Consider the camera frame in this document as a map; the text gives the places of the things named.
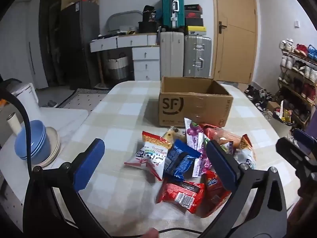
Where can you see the silver suitcase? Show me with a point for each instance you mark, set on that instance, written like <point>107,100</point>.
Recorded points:
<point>198,54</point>

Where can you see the oval grey mirror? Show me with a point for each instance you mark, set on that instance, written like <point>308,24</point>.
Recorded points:
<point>123,18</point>

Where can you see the wooden door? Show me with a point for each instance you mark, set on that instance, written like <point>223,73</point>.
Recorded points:
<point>235,42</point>

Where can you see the wooden broom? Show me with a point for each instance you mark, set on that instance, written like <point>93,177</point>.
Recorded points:
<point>100,69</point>

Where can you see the purple candy packet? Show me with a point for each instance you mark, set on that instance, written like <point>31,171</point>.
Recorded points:
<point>200,162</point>
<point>194,132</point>

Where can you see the purple chair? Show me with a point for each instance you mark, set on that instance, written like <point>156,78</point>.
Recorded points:
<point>312,129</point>

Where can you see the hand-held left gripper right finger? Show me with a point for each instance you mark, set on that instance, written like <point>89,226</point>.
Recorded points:
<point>223,166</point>

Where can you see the black bag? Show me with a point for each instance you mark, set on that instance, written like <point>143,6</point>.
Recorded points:
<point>149,13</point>

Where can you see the woven laundry basket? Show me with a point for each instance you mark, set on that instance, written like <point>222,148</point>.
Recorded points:
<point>117,67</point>

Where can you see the white bottle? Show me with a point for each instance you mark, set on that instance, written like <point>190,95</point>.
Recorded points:
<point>13,125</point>

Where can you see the black white patterned rug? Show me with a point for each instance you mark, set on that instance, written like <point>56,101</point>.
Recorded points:
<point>84,99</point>

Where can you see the teal suitcase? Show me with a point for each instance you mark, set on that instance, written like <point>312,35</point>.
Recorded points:
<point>171,7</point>

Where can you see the black storage box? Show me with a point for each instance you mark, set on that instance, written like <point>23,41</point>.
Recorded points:
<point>148,27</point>

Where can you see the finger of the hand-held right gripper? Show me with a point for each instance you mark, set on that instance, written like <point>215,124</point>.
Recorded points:
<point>303,136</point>
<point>289,148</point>

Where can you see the orange bread packet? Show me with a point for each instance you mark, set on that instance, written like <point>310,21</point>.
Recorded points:
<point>221,135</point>

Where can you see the beige suitcase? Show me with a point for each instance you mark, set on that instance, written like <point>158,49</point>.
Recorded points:
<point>171,54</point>

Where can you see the dark grey refrigerator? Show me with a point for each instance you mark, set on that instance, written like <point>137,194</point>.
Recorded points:
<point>80,44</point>

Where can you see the grey slippers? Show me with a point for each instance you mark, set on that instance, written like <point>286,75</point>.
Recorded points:
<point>52,103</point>

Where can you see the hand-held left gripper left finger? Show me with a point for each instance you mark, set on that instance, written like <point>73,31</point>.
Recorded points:
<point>90,164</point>

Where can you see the yellow shoe box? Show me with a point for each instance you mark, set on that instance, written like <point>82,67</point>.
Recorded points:
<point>196,30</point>

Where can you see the pile of shoes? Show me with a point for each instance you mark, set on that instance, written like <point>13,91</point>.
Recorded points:
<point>257,96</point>

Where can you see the white kettle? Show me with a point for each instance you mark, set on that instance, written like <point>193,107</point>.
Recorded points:
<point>27,99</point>

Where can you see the black shoe box red lid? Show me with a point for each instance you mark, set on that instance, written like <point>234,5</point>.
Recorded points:
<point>193,8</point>

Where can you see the white red snack packet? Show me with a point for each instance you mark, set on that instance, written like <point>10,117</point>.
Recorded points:
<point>246,153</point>
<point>146,153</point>

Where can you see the white drawer desk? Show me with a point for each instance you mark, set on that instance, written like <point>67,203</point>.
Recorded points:
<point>146,62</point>

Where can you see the beige plate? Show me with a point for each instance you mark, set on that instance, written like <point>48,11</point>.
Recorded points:
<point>55,141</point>

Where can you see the shoe rack with shoes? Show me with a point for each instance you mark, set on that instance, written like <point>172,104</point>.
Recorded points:
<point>307,73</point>

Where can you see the brown cardboard box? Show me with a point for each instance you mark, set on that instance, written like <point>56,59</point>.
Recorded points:
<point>195,106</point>

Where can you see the small brown carton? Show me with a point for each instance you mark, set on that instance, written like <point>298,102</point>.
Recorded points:
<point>272,106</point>

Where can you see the blue cookie packet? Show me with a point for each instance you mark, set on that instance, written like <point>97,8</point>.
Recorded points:
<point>179,161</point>

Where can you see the person's right forearm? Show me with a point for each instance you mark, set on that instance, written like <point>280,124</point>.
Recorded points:
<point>304,219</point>

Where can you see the red barcode snack packet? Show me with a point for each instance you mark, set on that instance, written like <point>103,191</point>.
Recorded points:
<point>178,193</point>

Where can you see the yellow cake packet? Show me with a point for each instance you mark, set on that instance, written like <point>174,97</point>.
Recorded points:
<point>174,134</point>

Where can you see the person's left hand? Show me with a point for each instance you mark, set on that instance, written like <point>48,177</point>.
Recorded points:
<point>152,234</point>

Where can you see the red orange snack packet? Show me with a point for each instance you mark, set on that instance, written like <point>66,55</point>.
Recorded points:
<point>214,193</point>

